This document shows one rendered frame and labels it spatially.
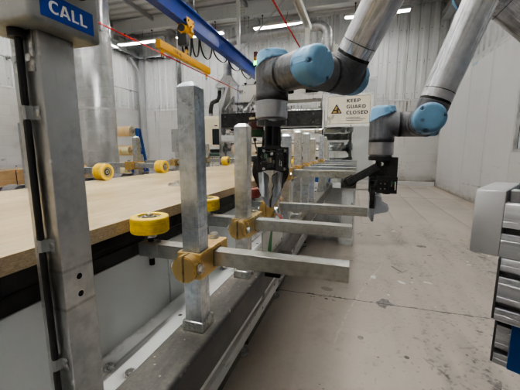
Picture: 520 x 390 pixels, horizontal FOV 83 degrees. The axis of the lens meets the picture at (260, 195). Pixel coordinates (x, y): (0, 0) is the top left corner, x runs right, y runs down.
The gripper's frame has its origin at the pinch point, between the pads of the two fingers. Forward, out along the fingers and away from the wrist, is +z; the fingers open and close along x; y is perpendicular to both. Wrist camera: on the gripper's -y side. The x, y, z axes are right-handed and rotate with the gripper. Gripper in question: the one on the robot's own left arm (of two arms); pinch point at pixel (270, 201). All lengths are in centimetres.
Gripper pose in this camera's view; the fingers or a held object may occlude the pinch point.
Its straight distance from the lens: 75.6
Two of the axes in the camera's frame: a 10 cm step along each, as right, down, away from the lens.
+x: 10.0, 0.0, 0.3
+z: -0.1, 9.9, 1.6
